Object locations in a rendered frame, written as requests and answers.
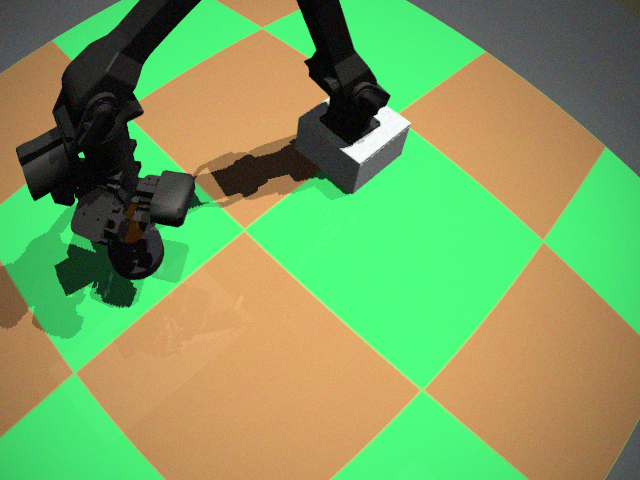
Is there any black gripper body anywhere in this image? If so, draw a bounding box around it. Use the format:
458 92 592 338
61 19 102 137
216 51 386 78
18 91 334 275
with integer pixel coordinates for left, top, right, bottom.
50 138 196 228

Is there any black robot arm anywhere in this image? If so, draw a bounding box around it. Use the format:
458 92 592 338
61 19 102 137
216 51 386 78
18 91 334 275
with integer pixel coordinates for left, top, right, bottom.
16 0 391 247

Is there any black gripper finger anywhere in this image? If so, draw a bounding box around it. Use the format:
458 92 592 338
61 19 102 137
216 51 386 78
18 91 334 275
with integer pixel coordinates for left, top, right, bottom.
132 203 155 232

